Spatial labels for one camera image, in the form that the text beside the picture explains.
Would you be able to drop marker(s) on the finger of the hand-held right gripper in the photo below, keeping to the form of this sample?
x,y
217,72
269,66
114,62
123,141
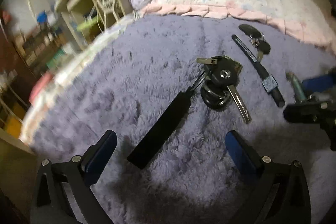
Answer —
x,y
319,82
302,111

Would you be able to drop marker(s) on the green bowl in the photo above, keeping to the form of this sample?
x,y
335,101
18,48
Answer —
x,y
86,24

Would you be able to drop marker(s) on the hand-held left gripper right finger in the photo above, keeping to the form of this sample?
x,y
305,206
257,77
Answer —
x,y
240,154

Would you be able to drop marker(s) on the dark wooden shelf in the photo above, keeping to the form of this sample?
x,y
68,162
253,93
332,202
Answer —
x,y
34,48

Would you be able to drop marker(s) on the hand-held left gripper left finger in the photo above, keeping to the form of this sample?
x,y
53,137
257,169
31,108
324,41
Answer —
x,y
101,153

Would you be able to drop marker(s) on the blue storage box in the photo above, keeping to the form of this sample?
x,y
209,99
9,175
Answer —
x,y
42,17

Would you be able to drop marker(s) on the black pen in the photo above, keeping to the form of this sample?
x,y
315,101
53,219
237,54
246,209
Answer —
x,y
256,64

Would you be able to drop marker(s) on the purple fuzzy blanket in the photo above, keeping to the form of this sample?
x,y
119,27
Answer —
x,y
157,98

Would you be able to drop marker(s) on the pink plastic stool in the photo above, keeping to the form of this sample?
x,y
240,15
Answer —
x,y
40,87

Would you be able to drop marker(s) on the floral bedsheet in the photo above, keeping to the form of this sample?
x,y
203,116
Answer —
x,y
78,61

